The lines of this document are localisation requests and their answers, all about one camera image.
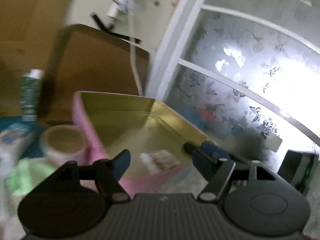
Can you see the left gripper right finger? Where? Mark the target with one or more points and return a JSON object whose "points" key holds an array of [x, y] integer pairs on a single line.
{"points": [[217, 172]]}

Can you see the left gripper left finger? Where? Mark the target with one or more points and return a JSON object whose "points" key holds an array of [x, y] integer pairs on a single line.
{"points": [[107, 174]]}

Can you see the light green soft cloth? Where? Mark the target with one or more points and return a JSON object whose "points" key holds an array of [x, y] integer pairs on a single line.
{"points": [[29, 173]]}

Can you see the small striped packet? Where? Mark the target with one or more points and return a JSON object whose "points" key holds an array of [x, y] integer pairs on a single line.
{"points": [[158, 161]]}

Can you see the round snack can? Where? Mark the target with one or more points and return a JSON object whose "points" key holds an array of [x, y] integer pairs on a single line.
{"points": [[64, 143]]}

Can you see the pink tin storage box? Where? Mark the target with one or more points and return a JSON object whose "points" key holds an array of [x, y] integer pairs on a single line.
{"points": [[114, 122]]}

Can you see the frosted glass door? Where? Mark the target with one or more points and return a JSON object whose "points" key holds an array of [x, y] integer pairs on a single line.
{"points": [[245, 69]]}

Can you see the green drink carton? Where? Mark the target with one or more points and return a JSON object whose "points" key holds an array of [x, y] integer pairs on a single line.
{"points": [[30, 94]]}

